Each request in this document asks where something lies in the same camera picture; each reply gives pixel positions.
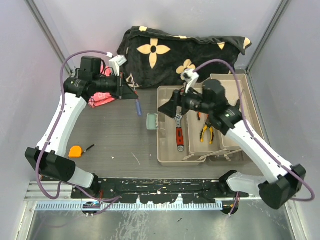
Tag blue handled screwdriver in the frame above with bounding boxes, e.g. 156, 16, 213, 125
131, 77, 142, 117

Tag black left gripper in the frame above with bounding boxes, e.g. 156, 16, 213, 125
93, 71, 137, 100

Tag red handled adjustable wrench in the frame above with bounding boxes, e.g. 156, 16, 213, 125
174, 112, 185, 152

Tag orange tape measure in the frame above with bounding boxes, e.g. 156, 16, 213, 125
68, 145, 83, 158

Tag aluminium frame rail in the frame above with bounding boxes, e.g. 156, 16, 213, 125
24, 181, 260, 215

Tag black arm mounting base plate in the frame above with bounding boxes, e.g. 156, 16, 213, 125
71, 177, 251, 205

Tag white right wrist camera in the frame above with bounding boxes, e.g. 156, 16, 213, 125
180, 68, 200, 93

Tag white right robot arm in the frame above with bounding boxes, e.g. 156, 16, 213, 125
158, 79, 307, 210

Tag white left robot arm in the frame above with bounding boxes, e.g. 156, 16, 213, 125
25, 55, 138, 198

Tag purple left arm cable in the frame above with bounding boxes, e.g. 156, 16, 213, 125
34, 50, 121, 216

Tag yellow handled pliers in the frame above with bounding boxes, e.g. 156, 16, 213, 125
199, 119, 215, 145

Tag pink printed plastic bag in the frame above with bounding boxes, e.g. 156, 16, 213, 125
88, 66, 116, 108

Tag black floral plush blanket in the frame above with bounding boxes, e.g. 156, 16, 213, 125
117, 26, 252, 89

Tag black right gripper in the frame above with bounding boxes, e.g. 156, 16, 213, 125
157, 82, 213, 119

